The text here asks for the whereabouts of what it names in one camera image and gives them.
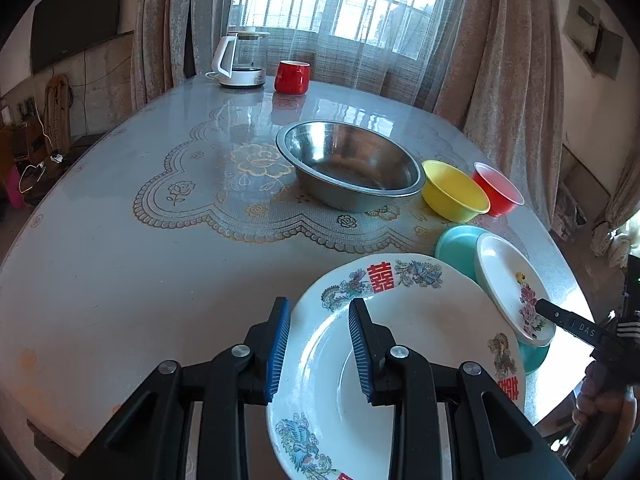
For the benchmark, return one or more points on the patterned bag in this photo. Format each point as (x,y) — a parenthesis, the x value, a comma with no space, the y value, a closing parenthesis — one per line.
(570,210)

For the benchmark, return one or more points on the person's right hand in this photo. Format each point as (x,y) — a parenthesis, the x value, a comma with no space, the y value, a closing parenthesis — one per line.
(595,400)

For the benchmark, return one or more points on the teal plate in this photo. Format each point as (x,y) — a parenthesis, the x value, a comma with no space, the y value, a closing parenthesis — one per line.
(457,245)

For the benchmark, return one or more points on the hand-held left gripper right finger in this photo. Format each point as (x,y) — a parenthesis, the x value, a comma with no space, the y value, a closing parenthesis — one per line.
(359,350)

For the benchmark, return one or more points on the white glass electric kettle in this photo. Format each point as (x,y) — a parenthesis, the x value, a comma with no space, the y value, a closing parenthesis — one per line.
(235,77)

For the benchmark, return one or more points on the black wall television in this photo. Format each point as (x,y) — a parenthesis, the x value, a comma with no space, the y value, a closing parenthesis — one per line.
(75,15)

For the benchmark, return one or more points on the printed plastic table cover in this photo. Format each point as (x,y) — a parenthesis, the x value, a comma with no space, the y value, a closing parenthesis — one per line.
(125,270)

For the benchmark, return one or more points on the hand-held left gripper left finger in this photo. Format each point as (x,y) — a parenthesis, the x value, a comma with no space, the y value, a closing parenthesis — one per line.
(280,345)

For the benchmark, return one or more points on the yellow plastic bowl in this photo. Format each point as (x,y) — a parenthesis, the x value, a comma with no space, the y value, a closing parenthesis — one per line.
(452,185)

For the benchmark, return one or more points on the tied beige side curtain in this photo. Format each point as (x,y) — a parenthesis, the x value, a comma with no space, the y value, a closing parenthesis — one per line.
(617,230)

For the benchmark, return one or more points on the large dragon print white plate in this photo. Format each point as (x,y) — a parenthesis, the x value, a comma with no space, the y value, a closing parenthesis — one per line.
(425,320)

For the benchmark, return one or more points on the stainless steel bowl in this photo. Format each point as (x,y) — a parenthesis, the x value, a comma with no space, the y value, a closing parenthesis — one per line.
(350,155)

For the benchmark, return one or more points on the red plastic bowl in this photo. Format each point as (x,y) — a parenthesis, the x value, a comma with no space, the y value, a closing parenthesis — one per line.
(500,195)

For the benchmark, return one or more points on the white sheer curtain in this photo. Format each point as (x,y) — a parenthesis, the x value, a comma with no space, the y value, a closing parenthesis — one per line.
(350,65)

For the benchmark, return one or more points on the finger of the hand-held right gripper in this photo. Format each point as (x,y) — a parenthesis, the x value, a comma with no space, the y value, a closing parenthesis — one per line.
(552,312)

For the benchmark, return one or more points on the beige velvet curtain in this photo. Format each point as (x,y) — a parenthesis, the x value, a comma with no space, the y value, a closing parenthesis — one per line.
(500,60)
(160,35)

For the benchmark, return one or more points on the red mug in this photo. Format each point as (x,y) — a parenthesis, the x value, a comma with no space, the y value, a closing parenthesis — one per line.
(291,79)

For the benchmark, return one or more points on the small floral white plate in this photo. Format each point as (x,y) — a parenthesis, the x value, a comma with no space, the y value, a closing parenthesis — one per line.
(505,270)

